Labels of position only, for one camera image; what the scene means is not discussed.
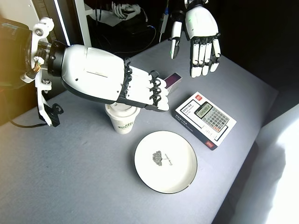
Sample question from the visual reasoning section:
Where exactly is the white calculator box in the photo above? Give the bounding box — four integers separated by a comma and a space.
171, 91, 237, 151

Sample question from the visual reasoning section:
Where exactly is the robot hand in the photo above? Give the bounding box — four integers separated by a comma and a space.
170, 4, 222, 79
61, 44, 170, 112

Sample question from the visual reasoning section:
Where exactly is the white paper cup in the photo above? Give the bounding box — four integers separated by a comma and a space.
104, 103, 141, 135

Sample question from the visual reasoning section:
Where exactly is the thin black cable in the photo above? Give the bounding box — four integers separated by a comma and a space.
112, 24, 157, 59

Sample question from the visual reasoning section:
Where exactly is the spare white robot hand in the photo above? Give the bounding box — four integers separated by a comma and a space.
111, 1, 142, 19

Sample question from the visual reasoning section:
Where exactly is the small purple-topped box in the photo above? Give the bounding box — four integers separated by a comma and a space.
163, 72, 183, 93

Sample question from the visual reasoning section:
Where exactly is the white paper sheet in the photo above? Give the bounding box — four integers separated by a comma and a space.
90, 9, 124, 28

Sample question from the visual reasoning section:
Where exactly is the white cabinet post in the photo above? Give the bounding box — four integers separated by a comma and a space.
74, 0, 92, 47

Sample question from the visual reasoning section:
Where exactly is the white cabinet panel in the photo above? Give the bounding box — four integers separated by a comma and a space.
0, 0, 71, 47

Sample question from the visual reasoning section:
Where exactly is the white plate dark rim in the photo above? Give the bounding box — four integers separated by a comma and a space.
134, 130, 198, 194

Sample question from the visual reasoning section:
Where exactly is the black wrist camera white bracket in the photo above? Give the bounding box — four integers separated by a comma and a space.
37, 88, 64, 128

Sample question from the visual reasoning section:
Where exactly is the black camera cable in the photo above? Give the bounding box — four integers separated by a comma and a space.
9, 120, 49, 129

